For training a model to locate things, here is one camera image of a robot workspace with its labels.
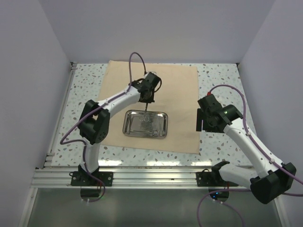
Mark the steel surgical instruments set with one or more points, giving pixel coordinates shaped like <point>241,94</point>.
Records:
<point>152,128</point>

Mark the beige cloth wrap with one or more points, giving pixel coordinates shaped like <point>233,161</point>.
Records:
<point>177,98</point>

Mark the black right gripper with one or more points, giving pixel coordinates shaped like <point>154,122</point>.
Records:
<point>205,126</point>

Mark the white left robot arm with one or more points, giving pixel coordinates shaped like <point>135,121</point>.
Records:
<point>95,117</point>

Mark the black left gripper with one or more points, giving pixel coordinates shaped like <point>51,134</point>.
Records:
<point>150,100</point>

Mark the aluminium side rail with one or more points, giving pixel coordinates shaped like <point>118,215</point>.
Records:
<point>49,153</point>

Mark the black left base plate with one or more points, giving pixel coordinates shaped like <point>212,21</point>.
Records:
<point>82,179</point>

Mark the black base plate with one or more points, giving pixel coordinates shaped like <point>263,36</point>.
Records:
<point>82,179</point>
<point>206,179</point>

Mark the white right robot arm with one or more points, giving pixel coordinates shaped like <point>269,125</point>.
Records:
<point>270,176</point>

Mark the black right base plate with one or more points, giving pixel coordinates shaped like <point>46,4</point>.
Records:
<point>206,179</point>

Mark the aluminium front rail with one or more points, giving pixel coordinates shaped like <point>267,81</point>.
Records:
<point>159,177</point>

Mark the steel instrument tray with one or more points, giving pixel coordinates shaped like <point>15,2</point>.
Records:
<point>133,118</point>

